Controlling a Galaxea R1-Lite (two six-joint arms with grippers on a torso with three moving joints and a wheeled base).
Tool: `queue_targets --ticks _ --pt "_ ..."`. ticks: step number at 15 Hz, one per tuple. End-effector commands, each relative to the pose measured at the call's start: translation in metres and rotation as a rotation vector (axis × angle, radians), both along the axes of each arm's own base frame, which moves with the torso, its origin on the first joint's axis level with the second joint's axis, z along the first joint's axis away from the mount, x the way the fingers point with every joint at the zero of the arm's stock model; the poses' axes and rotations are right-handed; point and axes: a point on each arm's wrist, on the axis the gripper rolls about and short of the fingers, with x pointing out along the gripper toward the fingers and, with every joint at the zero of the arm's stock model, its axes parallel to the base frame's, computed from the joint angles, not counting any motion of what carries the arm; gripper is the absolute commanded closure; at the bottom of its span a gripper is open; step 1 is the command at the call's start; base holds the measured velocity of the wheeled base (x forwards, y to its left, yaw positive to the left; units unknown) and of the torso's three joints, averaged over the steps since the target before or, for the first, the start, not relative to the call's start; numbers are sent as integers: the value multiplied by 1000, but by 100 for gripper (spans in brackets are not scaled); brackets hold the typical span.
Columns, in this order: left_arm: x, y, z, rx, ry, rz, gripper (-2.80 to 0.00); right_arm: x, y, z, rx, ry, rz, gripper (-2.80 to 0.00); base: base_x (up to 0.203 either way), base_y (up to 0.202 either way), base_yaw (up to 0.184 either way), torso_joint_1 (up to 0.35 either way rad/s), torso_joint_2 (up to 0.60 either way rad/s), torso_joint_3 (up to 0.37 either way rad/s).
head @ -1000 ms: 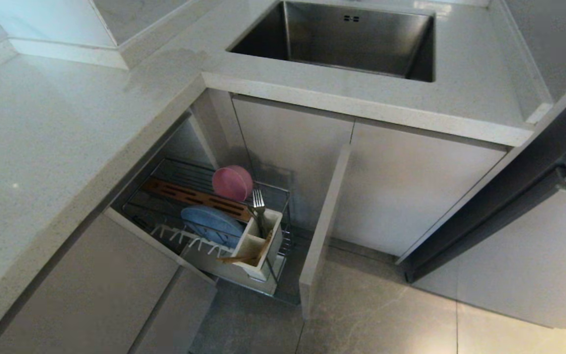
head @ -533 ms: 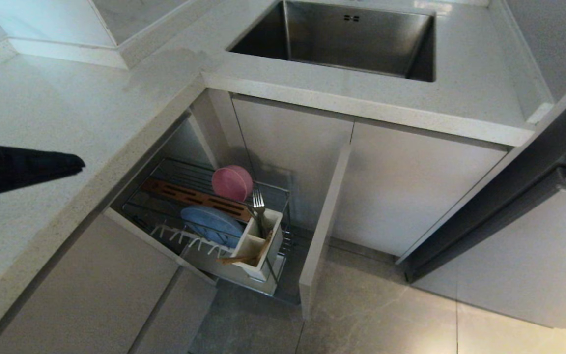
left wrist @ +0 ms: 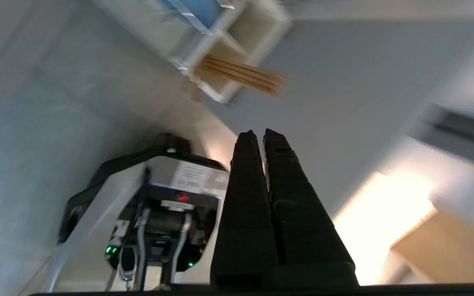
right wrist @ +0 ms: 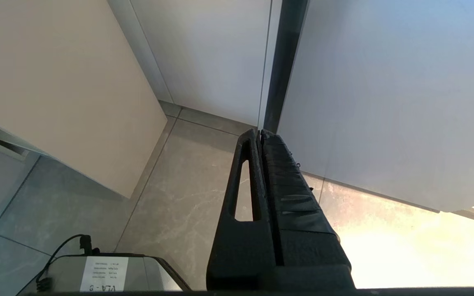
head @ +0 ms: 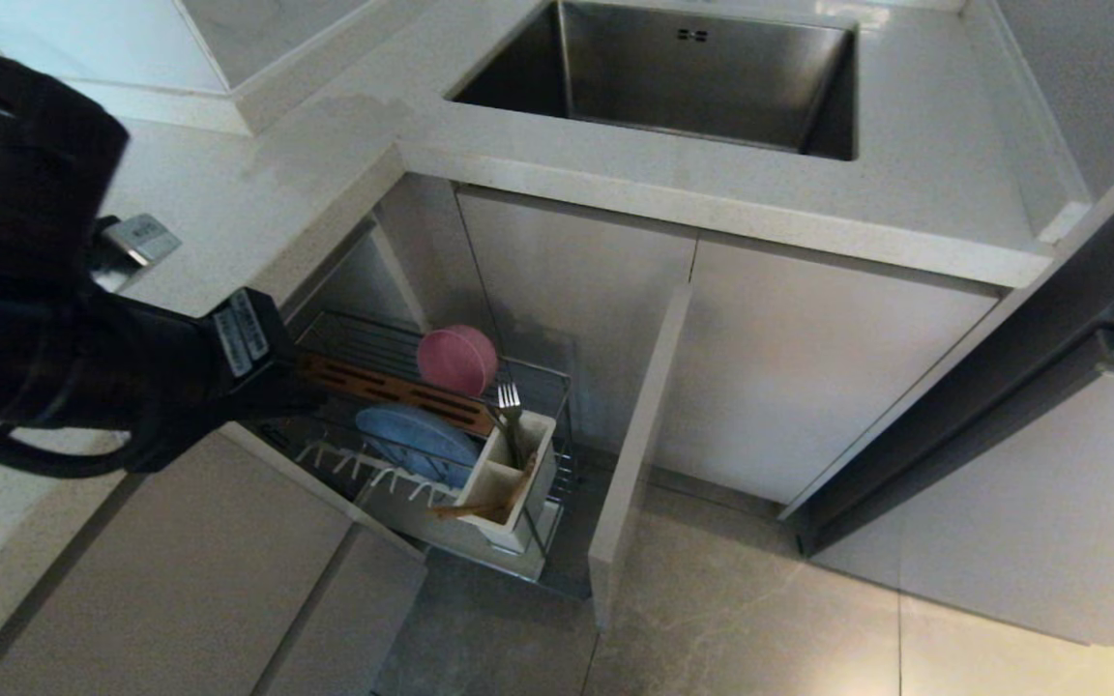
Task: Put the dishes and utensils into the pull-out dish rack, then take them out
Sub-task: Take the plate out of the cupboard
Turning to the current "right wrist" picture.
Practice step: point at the narrow beige cabinet door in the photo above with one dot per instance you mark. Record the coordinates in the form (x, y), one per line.
(144, 49)

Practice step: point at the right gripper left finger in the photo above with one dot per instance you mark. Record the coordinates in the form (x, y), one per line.
(241, 255)

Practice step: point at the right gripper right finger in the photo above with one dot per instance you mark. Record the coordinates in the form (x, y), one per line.
(303, 230)

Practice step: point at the grey labelled robot box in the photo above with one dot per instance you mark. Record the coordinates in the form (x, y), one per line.
(146, 273)

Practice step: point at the dark grey door frame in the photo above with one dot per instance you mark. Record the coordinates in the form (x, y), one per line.
(286, 53)

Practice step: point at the white appliance front panel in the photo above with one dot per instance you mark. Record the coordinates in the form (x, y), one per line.
(393, 98)

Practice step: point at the beige pull-out cabinet front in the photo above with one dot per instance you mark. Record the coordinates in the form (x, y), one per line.
(64, 90)

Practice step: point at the wide beige cabinet door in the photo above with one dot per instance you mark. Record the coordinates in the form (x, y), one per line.
(212, 57)

